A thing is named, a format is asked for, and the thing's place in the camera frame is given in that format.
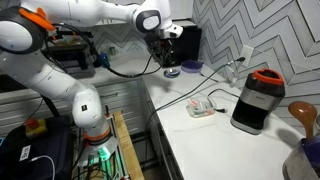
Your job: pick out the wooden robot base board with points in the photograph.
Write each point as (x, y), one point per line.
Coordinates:
(130, 158)

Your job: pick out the black toaster oven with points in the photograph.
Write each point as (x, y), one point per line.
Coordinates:
(72, 58)

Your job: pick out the brown wooden spoon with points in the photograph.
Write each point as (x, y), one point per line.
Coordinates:
(306, 113)

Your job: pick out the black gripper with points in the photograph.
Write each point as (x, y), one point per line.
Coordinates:
(160, 49)

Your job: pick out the grey speckled utensil crock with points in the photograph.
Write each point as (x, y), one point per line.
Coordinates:
(303, 163)

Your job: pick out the small metal bowl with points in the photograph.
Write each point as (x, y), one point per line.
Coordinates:
(171, 73)

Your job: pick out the dark blue translucent lid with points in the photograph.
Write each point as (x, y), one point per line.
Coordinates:
(191, 66)

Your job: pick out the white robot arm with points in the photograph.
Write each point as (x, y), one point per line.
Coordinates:
(22, 36)

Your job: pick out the black bag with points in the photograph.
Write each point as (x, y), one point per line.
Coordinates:
(46, 157)

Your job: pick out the yellow emergency stop button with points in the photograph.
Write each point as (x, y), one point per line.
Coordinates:
(35, 127)

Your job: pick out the black silver blender base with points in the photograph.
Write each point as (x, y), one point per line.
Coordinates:
(263, 91)

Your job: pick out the black microwave oven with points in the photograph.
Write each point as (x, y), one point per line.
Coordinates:
(186, 47)

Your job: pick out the white wall outlet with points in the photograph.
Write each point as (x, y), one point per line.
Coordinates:
(246, 52)

